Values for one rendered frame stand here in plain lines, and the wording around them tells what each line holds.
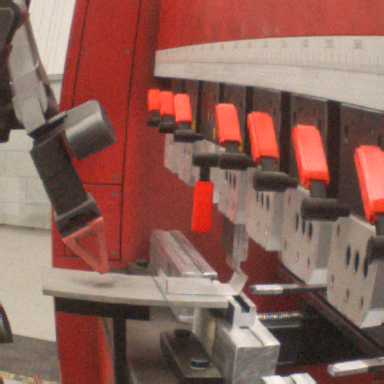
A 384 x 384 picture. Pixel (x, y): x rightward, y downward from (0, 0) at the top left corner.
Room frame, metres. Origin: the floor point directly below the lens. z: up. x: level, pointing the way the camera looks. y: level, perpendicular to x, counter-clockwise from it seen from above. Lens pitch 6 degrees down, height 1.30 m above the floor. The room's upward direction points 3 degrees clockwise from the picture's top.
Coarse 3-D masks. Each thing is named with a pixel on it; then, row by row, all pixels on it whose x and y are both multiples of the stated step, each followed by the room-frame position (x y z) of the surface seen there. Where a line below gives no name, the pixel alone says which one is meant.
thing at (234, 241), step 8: (224, 216) 1.60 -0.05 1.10; (224, 224) 1.60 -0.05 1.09; (232, 224) 1.54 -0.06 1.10; (240, 224) 1.52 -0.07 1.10; (224, 232) 1.60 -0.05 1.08; (232, 232) 1.53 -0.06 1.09; (240, 232) 1.52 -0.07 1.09; (224, 240) 1.59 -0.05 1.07; (232, 240) 1.53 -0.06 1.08; (240, 240) 1.52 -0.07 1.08; (248, 240) 1.52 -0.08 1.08; (224, 248) 1.59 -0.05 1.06; (232, 248) 1.52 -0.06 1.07; (240, 248) 1.52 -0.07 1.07; (232, 256) 1.52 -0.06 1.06; (240, 256) 1.52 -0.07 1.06; (232, 264) 1.56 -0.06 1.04
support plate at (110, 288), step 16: (48, 272) 1.57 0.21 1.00; (64, 272) 1.59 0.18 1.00; (80, 272) 1.61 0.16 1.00; (96, 272) 1.63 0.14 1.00; (48, 288) 1.45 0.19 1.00; (64, 288) 1.47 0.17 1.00; (80, 288) 1.48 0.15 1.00; (96, 288) 1.50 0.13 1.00; (112, 288) 1.51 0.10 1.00; (128, 288) 1.53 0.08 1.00; (144, 288) 1.54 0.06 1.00; (144, 304) 1.46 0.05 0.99; (160, 304) 1.46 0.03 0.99; (176, 304) 1.47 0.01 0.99; (192, 304) 1.47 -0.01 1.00; (208, 304) 1.47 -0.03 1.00; (224, 304) 1.48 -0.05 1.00
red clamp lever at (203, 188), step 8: (192, 160) 1.41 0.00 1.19; (200, 160) 1.40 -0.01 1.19; (208, 160) 1.40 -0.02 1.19; (216, 160) 1.40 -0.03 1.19; (200, 168) 1.40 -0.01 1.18; (208, 168) 1.40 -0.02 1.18; (200, 176) 1.40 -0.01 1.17; (208, 176) 1.40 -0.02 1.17; (200, 184) 1.40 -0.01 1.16; (208, 184) 1.40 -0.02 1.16; (200, 192) 1.40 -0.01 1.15; (208, 192) 1.40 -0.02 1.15; (200, 200) 1.40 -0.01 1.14; (208, 200) 1.40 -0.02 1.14; (200, 208) 1.40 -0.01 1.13; (208, 208) 1.40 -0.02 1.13; (200, 216) 1.40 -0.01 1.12; (208, 216) 1.40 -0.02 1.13; (192, 224) 1.41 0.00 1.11; (200, 224) 1.40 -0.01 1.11; (208, 224) 1.40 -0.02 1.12; (200, 232) 1.40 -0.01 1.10
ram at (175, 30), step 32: (192, 0) 1.85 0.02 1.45; (224, 0) 1.50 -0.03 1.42; (256, 0) 1.25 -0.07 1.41; (288, 0) 1.07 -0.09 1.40; (320, 0) 0.93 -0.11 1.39; (352, 0) 0.81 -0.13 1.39; (160, 32) 2.35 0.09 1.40; (192, 32) 1.82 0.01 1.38; (224, 32) 1.49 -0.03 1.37; (256, 32) 1.25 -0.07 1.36; (288, 32) 1.08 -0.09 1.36; (320, 32) 0.94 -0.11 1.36; (352, 32) 0.82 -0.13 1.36; (160, 64) 2.29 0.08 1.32; (192, 64) 1.80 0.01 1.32; (224, 64) 1.48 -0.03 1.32; (256, 64) 1.25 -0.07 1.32; (320, 96) 0.95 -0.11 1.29; (352, 96) 0.83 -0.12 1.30
